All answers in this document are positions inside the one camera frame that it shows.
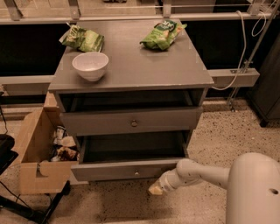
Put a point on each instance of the green chip bag right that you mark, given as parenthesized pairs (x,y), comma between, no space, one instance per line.
(163,35)

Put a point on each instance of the slanted metal pole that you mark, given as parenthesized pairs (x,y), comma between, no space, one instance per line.
(251,55)

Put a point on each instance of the dark cabinet at right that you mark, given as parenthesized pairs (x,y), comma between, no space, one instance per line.
(265,95)

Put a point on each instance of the grey drawer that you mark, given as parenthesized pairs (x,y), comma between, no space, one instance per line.
(130,156)
(131,121)

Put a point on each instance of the black stand base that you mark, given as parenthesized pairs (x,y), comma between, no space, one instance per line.
(7,156)

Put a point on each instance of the green chip bag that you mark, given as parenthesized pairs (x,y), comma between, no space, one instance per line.
(163,35)
(82,39)

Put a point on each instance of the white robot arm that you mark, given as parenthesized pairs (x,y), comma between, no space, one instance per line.
(252,183)

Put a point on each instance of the grey wooden drawer cabinet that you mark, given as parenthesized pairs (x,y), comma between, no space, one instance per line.
(136,78)

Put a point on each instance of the snack packages in box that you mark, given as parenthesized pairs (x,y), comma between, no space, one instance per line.
(63,147)

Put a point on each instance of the white ceramic bowl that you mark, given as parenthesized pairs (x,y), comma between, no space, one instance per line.
(91,66)

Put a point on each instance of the open cardboard box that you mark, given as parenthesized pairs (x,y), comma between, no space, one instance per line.
(34,144)

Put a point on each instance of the green chip bag left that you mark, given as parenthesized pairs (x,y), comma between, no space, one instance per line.
(82,39)

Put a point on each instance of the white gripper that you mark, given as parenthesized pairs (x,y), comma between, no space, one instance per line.
(166,180)

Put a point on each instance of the metal railing frame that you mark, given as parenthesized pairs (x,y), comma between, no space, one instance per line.
(42,12)

